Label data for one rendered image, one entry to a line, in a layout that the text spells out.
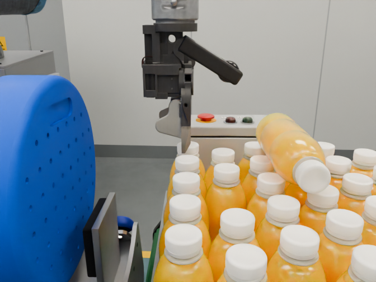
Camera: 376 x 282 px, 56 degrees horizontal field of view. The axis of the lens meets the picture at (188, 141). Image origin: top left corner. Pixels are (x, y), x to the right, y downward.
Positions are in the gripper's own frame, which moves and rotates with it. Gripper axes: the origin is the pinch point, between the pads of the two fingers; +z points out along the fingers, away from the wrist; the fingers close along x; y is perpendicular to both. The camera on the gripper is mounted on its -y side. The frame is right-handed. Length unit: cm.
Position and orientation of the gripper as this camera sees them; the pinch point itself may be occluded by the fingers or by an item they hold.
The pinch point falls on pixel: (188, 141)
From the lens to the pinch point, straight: 62.7
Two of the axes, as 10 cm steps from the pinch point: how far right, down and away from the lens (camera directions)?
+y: -10.0, -0.1, 0.2
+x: -0.2, 3.2, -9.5
